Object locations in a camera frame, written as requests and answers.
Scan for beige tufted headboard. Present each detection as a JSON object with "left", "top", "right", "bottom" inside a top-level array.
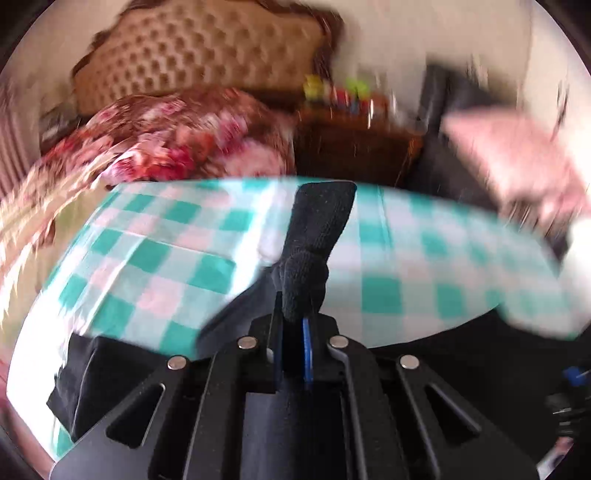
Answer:
[{"left": 71, "top": 1, "right": 344, "bottom": 116}]

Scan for red floral quilt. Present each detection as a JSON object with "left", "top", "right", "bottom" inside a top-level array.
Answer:
[{"left": 1, "top": 87, "right": 296, "bottom": 279}]

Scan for black leather chair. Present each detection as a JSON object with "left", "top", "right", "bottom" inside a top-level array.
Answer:
[{"left": 404, "top": 62, "right": 509, "bottom": 212}]

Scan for dark wooden nightstand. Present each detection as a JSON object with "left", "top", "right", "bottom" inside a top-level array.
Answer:
[{"left": 294, "top": 105, "right": 424, "bottom": 187}]

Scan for items on nightstand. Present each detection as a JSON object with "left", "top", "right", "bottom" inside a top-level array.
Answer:
[{"left": 303, "top": 75, "right": 391, "bottom": 118}]

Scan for green white checkered bedsheet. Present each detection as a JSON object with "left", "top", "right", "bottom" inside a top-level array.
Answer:
[{"left": 8, "top": 177, "right": 588, "bottom": 462}]

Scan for pink floral pillow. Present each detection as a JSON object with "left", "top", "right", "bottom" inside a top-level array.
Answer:
[{"left": 440, "top": 107, "right": 590, "bottom": 233}]

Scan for black pants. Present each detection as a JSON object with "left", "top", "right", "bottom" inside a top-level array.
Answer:
[{"left": 45, "top": 180, "right": 591, "bottom": 462}]

